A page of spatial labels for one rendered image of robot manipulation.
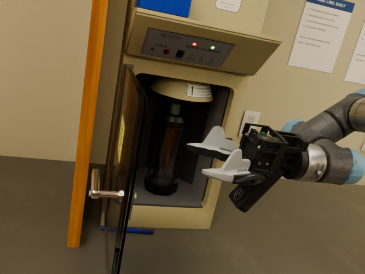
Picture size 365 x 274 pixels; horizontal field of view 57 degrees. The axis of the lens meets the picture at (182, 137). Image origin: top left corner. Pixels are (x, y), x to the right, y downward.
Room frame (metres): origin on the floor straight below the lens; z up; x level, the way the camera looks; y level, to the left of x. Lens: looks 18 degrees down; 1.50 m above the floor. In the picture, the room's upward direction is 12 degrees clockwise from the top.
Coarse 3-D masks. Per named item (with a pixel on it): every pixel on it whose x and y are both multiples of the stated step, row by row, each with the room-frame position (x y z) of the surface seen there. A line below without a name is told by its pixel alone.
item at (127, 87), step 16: (128, 80) 0.66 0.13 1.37; (128, 96) 0.62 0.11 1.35; (128, 112) 0.58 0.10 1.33; (128, 128) 0.55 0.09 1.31; (128, 144) 0.52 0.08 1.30; (112, 160) 0.75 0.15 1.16; (128, 160) 0.49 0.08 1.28; (112, 176) 0.69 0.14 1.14; (128, 176) 0.48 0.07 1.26; (128, 192) 0.48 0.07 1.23; (112, 208) 0.60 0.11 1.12; (112, 224) 0.56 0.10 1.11; (112, 240) 0.53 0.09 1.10; (112, 256) 0.49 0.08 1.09; (112, 272) 0.48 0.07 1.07
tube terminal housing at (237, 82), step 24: (192, 0) 0.83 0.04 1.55; (264, 0) 0.88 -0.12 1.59; (240, 24) 0.86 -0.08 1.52; (120, 72) 0.82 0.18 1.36; (144, 72) 0.80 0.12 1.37; (168, 72) 0.82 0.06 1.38; (192, 72) 0.84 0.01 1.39; (216, 72) 0.85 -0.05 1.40; (240, 96) 0.88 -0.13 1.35; (216, 168) 0.87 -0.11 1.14; (216, 192) 0.88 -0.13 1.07; (144, 216) 0.82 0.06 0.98; (168, 216) 0.84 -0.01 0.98; (192, 216) 0.86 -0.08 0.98
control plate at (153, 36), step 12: (156, 36) 0.73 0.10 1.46; (168, 36) 0.73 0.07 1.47; (180, 36) 0.73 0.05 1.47; (192, 36) 0.73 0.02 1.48; (144, 48) 0.75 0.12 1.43; (156, 48) 0.75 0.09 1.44; (168, 48) 0.76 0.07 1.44; (180, 48) 0.76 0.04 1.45; (192, 48) 0.76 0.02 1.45; (204, 48) 0.76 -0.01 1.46; (216, 48) 0.77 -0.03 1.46; (228, 48) 0.77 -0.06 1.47; (180, 60) 0.79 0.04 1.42; (192, 60) 0.79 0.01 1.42; (204, 60) 0.80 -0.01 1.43; (216, 60) 0.80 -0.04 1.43
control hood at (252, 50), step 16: (144, 16) 0.68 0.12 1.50; (160, 16) 0.69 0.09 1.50; (176, 16) 0.70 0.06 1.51; (128, 32) 0.75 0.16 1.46; (144, 32) 0.72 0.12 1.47; (176, 32) 0.72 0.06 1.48; (192, 32) 0.73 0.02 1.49; (208, 32) 0.73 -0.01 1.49; (224, 32) 0.73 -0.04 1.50; (240, 32) 0.74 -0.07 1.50; (128, 48) 0.75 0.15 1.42; (240, 48) 0.77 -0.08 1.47; (256, 48) 0.78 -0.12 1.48; (272, 48) 0.78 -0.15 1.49; (192, 64) 0.80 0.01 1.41; (224, 64) 0.81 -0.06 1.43; (240, 64) 0.82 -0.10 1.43; (256, 64) 0.82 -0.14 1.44
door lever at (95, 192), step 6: (96, 174) 0.56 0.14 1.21; (96, 180) 0.54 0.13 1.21; (96, 186) 0.52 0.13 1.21; (90, 192) 0.50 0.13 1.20; (96, 192) 0.50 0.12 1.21; (102, 192) 0.51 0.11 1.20; (108, 192) 0.51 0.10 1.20; (114, 192) 0.52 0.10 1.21; (120, 192) 0.51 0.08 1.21; (96, 198) 0.51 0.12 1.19; (120, 198) 0.51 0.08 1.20
